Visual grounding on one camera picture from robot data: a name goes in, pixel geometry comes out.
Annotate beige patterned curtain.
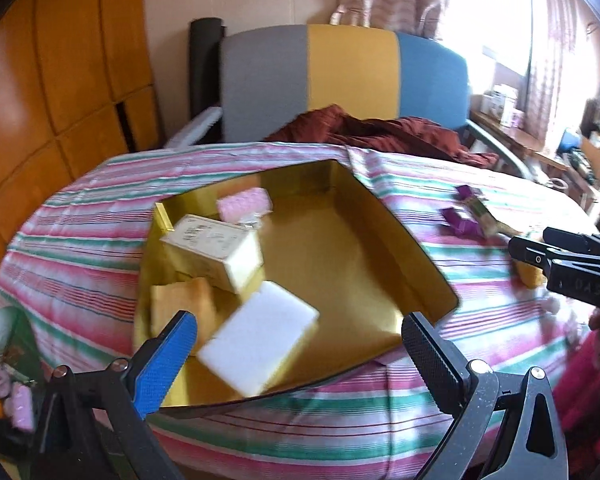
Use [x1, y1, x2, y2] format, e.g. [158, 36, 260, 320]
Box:
[332, 0, 600, 153]

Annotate pink hair roller in box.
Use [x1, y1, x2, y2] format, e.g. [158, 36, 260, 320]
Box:
[216, 188, 273, 224]

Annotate dark red blanket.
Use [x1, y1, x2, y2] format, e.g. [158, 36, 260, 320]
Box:
[264, 104, 498, 169]

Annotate black rolled mat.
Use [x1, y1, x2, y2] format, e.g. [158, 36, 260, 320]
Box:
[188, 18, 225, 119]

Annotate pink hair roller outside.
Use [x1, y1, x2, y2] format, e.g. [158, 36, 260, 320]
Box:
[4, 382, 34, 434]

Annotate gold tin box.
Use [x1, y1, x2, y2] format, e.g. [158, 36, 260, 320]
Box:
[133, 159, 460, 398]

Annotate grey yellow blue armchair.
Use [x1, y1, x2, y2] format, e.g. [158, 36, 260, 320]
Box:
[167, 24, 532, 179]

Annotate white sponge block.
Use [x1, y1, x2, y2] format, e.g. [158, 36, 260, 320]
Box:
[197, 281, 320, 398]

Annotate white printed carton box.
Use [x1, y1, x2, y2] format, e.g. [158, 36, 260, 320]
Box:
[160, 214, 263, 294]

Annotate yellow sponge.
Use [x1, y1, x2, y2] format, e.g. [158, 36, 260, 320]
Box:
[150, 278, 220, 356]

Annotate purple snack packet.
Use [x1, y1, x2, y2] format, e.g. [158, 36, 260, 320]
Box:
[440, 207, 483, 237]
[455, 185, 482, 200]

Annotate wooden side desk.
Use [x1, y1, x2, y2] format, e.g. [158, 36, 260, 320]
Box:
[470, 112, 600, 221]

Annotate white cotton ball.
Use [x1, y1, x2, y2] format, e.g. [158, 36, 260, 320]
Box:
[540, 295, 562, 315]

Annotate wooden wardrobe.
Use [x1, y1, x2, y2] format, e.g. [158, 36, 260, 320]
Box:
[0, 0, 164, 263]

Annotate white boxes on desk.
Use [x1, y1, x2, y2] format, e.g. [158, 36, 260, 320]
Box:
[480, 84, 522, 128]

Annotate green cracker packet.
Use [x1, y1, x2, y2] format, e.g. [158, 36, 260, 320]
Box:
[463, 196, 521, 238]

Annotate striped pink green bedsheet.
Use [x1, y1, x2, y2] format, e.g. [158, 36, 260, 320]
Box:
[0, 143, 595, 479]

